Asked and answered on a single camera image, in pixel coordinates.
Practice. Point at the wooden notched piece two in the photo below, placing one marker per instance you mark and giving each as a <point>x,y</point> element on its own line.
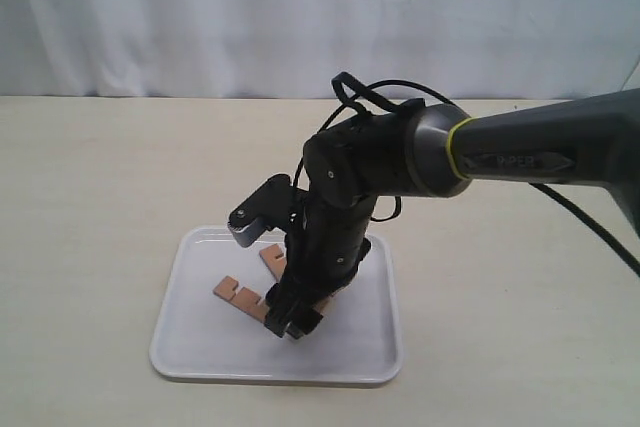
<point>323,305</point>

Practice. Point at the white curtain backdrop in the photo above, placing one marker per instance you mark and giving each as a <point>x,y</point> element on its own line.
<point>292,48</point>

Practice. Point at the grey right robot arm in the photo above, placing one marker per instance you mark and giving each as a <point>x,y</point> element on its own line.
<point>417,150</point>

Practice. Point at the wooden notched piece one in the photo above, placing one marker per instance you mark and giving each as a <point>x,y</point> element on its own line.
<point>242,298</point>

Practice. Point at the white plastic tray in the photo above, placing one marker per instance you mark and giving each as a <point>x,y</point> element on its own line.
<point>200,337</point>

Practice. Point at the wooden notched piece three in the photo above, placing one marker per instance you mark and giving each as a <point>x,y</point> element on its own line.
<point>274,259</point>

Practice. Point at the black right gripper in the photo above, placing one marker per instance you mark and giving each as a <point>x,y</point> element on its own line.
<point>323,251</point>

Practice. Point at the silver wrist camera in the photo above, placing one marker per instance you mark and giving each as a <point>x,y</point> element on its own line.
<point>267,208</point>

